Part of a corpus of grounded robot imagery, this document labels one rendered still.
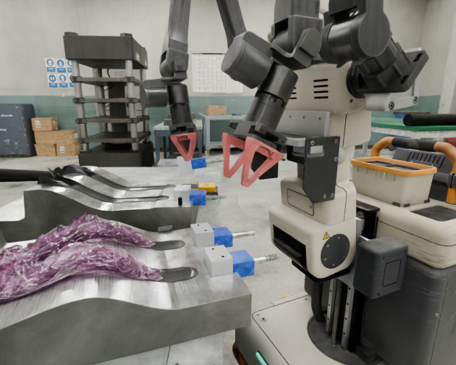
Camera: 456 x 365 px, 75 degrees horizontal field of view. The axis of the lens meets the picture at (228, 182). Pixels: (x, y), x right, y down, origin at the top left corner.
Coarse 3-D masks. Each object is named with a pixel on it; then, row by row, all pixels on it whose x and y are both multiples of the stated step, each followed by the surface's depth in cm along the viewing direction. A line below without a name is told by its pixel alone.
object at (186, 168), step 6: (180, 156) 82; (180, 162) 82; (186, 162) 82; (192, 162) 82; (198, 162) 82; (204, 162) 82; (210, 162) 84; (180, 168) 82; (186, 168) 82; (192, 168) 82; (198, 168) 83; (180, 174) 82; (186, 174) 82; (192, 174) 82
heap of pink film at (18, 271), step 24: (96, 216) 54; (48, 240) 49; (72, 240) 50; (96, 240) 50; (120, 240) 52; (144, 240) 56; (0, 264) 42; (24, 264) 42; (48, 264) 42; (72, 264) 40; (96, 264) 41; (120, 264) 43; (144, 264) 45; (0, 288) 39; (24, 288) 38
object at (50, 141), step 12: (36, 120) 634; (48, 120) 636; (36, 132) 640; (48, 132) 643; (60, 132) 646; (72, 132) 652; (36, 144) 646; (48, 144) 648; (60, 144) 651; (72, 144) 653
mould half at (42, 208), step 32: (32, 192) 67; (64, 192) 68; (128, 192) 82; (160, 192) 81; (0, 224) 68; (32, 224) 69; (64, 224) 69; (128, 224) 69; (160, 224) 70; (192, 224) 71
